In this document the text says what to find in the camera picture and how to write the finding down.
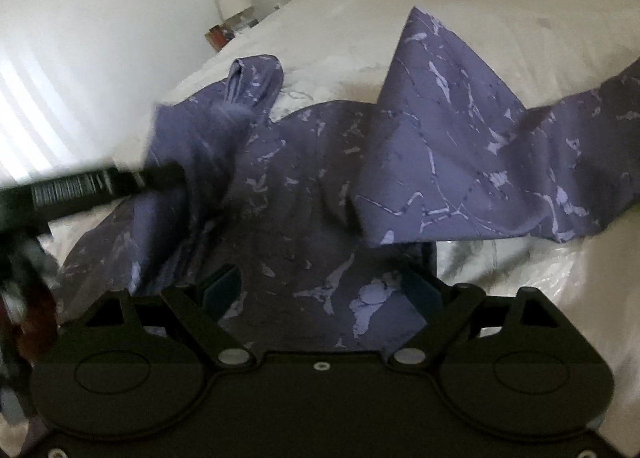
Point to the red book on nightstand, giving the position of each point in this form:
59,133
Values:
219,36

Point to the white table lamp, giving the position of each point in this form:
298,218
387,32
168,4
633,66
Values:
234,12

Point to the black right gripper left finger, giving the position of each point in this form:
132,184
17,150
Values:
143,362

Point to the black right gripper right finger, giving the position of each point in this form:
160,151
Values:
492,362

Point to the purple marble pattern hoodie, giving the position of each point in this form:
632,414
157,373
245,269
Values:
451,154

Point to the white embroidered bedspread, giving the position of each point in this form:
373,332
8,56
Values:
500,2

